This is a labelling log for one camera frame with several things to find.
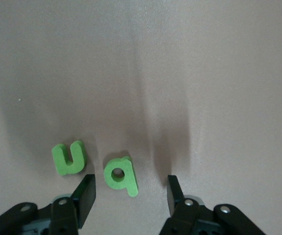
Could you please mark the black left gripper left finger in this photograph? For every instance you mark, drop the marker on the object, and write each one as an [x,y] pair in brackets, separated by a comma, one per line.
[65,215]

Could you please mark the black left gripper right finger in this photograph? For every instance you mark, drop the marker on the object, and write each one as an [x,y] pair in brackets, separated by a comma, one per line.
[190,215]

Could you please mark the green foam letter u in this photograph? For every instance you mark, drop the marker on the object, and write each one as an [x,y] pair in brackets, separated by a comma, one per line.
[67,166]

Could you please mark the green foam letter q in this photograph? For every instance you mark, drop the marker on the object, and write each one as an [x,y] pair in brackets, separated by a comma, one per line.
[131,181]

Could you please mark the brown table cover sheet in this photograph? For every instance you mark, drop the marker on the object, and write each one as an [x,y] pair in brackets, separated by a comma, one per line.
[141,61]

